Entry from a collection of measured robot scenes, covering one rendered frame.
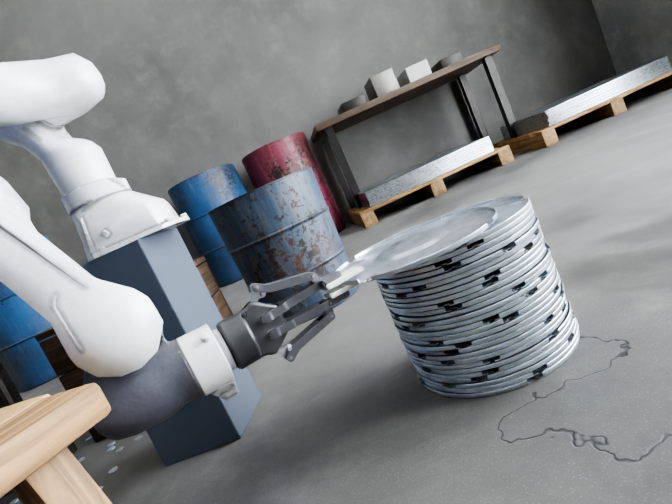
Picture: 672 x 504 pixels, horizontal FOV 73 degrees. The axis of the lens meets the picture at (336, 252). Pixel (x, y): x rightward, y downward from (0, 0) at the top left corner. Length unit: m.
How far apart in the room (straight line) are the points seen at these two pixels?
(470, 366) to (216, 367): 0.38
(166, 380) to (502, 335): 0.47
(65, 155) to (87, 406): 0.70
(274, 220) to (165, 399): 0.97
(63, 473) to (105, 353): 0.15
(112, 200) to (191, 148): 3.43
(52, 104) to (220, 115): 3.44
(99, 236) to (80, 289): 0.45
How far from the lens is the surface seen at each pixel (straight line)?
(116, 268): 0.98
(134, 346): 0.55
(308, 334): 0.69
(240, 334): 0.64
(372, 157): 4.39
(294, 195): 1.54
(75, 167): 1.04
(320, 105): 4.40
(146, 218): 0.97
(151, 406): 0.64
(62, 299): 0.57
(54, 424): 0.40
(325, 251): 1.58
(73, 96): 1.04
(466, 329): 0.71
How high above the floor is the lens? 0.39
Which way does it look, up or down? 8 degrees down
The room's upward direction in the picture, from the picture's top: 24 degrees counter-clockwise
